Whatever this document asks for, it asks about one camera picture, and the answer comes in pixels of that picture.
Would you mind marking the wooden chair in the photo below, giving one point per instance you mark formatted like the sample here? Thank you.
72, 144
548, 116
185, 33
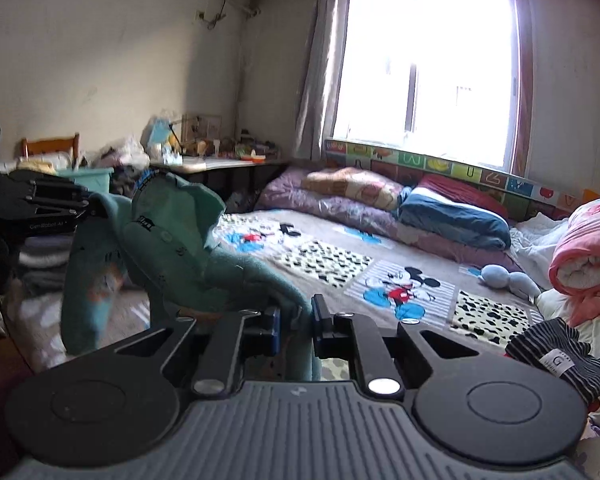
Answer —
45, 146

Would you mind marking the white crumpled bedding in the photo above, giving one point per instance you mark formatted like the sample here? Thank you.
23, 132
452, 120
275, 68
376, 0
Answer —
533, 245

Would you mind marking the teal printed children's garment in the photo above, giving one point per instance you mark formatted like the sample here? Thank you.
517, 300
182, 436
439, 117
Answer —
161, 239

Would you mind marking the wooden framed window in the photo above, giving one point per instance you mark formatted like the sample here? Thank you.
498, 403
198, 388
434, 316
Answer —
449, 78

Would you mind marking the black striped folded garment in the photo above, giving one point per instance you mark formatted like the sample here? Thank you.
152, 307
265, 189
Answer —
556, 348

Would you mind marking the teal plastic storage box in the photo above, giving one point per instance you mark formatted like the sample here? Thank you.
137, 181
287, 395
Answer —
93, 179

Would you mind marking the navy blue folded blanket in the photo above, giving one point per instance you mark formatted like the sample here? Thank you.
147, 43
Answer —
462, 223

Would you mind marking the Mickey Mouse bed blanket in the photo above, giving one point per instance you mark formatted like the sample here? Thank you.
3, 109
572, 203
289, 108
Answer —
382, 278

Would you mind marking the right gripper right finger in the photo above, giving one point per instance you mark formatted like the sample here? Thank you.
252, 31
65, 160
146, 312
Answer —
356, 339

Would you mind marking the purple floral quilt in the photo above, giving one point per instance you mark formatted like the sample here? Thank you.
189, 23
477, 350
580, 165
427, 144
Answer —
285, 192

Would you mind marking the cartoon print pillow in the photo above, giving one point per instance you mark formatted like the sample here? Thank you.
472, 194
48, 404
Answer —
356, 184

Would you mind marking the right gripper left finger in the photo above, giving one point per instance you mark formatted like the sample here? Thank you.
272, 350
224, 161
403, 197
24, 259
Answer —
236, 338

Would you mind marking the colourful alphabet foam mat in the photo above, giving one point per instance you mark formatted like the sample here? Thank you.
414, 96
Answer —
521, 197

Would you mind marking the cluttered desk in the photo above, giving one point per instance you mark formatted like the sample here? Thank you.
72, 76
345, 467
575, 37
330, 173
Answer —
192, 147

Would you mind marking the grey curtain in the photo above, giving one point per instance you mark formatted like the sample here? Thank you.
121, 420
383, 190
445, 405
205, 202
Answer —
318, 105

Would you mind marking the pink rolled quilt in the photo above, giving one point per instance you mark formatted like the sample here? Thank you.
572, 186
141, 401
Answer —
575, 268

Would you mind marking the light blue plush toy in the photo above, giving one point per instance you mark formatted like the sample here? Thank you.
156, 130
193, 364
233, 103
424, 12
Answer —
517, 283

